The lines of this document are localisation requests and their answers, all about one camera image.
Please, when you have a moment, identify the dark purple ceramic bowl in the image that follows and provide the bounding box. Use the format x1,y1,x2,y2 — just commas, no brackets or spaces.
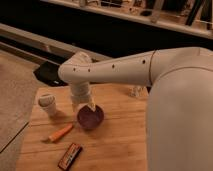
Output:
77,106,104,130

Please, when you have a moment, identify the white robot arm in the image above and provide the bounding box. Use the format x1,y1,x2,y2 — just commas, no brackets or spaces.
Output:
58,47,213,171

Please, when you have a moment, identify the white paper cup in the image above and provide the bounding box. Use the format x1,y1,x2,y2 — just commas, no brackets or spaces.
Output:
38,94,57,117

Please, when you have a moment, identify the orange pepper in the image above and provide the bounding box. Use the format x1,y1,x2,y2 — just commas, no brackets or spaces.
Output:
43,124,73,142

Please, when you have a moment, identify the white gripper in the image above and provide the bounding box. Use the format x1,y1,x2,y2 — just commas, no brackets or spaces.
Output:
70,82,96,112

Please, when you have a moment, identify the dark candy bar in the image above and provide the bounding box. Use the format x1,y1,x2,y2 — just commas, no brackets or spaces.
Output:
58,143,82,171

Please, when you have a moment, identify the long wooden shelf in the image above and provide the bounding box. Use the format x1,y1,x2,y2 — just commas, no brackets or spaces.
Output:
42,0,213,40

